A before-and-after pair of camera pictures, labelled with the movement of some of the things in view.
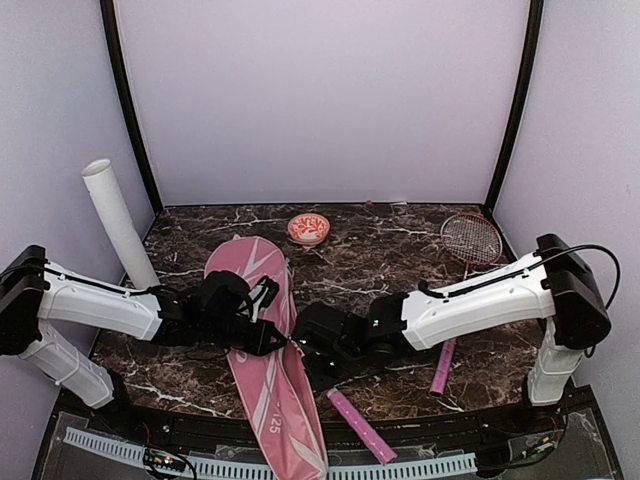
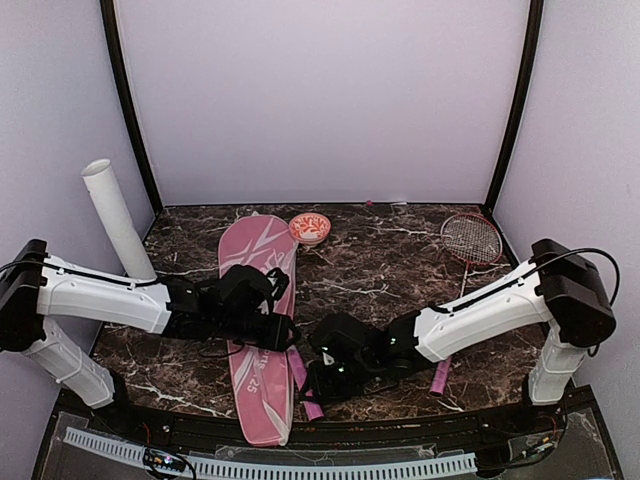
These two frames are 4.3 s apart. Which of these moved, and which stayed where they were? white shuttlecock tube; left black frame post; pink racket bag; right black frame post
Moved: pink racket bag
Stayed: white shuttlecock tube; left black frame post; right black frame post
